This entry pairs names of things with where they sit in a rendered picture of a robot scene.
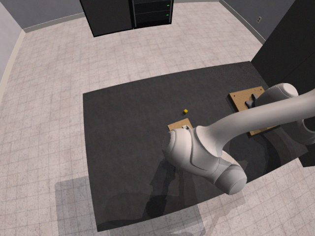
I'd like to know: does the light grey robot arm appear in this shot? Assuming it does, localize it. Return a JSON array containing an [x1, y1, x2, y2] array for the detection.
[[161, 83, 315, 195]]

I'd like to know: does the peach flat square mat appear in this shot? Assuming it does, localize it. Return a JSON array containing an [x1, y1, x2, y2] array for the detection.
[[168, 118, 193, 131]]

